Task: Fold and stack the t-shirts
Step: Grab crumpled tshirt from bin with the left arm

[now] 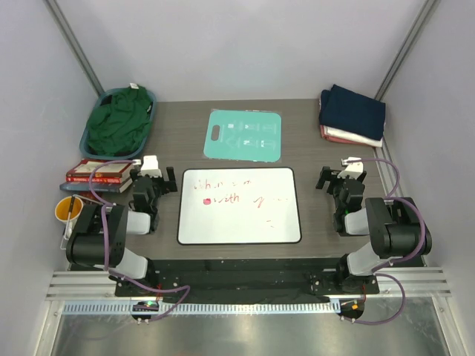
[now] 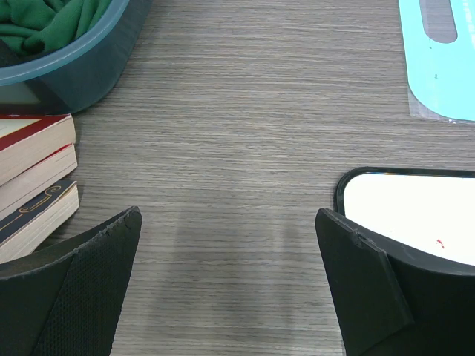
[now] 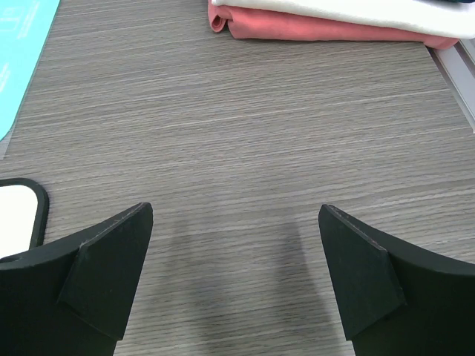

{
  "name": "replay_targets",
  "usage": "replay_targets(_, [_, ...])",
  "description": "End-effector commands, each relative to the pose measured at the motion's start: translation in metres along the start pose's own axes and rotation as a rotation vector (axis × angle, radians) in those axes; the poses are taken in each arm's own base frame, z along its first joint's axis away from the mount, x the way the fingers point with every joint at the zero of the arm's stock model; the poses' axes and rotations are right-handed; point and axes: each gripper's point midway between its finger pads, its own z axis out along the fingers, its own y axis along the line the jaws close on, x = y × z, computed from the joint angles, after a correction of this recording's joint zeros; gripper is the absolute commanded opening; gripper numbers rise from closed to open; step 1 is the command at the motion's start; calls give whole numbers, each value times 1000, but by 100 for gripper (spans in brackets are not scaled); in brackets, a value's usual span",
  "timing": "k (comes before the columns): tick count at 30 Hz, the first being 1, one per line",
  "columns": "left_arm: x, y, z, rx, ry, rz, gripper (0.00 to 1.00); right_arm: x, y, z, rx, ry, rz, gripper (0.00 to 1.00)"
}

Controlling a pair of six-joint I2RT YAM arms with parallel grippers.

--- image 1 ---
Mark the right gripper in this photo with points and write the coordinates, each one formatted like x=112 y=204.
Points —
x=338 y=182

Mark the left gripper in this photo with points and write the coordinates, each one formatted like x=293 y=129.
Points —
x=157 y=182

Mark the green t-shirt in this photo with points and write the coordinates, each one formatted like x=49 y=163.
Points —
x=118 y=124

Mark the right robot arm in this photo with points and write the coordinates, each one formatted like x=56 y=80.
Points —
x=396 y=231

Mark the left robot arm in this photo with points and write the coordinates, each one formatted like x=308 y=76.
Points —
x=98 y=237

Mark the folded white t-shirt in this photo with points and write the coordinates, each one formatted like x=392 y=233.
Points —
x=353 y=137

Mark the red middle book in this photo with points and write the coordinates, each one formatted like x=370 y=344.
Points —
x=98 y=178

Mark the red book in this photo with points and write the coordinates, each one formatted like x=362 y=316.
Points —
x=87 y=166
x=98 y=178

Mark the red top book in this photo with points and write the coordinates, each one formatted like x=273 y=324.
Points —
x=87 y=166

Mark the folded navy t-shirt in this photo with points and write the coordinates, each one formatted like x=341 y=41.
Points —
x=352 y=112

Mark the orange interior mug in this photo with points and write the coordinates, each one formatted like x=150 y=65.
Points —
x=68 y=209

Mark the teal plastic basket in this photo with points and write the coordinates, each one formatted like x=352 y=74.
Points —
x=146 y=126

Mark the white dry-erase board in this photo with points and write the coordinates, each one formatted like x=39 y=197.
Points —
x=239 y=206

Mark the teal folding board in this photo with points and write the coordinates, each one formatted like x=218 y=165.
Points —
x=253 y=136

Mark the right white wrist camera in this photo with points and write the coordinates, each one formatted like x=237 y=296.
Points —
x=353 y=168

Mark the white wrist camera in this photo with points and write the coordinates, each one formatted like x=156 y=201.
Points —
x=148 y=166
x=353 y=168

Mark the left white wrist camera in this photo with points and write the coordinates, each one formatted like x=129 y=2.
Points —
x=148 y=166

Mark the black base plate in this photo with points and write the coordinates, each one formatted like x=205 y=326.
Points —
x=247 y=281

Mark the aluminium frame rail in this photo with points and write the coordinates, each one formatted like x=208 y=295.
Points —
x=95 y=285

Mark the slotted cable duct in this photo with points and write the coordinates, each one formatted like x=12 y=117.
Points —
x=149 y=307

